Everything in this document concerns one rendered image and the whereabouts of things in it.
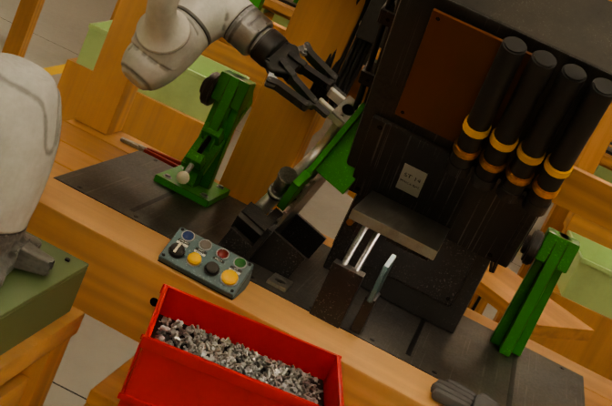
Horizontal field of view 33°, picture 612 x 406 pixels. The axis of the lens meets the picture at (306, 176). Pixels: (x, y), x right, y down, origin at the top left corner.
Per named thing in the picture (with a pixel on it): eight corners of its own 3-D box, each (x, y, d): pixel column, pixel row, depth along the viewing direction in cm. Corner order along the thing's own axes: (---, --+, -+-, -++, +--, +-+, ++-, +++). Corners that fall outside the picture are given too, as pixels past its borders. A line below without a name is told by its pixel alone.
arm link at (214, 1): (253, 17, 213) (209, 58, 208) (198, -31, 214) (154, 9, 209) (260, -7, 202) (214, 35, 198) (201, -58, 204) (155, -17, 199)
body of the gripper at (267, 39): (250, 43, 200) (286, 74, 199) (278, 18, 204) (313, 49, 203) (243, 63, 206) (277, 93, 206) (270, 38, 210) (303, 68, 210)
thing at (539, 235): (528, 269, 207) (545, 237, 205) (514, 262, 207) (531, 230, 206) (529, 261, 214) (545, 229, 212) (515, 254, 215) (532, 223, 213)
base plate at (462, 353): (583, 466, 180) (588, 456, 179) (49, 186, 196) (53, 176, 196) (579, 384, 220) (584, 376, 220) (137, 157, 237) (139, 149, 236)
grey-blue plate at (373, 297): (358, 336, 186) (391, 268, 183) (348, 330, 187) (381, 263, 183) (368, 320, 196) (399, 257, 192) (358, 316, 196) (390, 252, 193)
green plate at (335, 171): (324, 215, 194) (396, 131, 188) (291, 185, 194) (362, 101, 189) (337, 204, 205) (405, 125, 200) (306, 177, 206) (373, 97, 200)
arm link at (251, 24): (259, -3, 204) (281, 16, 203) (249, 22, 212) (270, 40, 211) (229, 23, 200) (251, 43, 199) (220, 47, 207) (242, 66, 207)
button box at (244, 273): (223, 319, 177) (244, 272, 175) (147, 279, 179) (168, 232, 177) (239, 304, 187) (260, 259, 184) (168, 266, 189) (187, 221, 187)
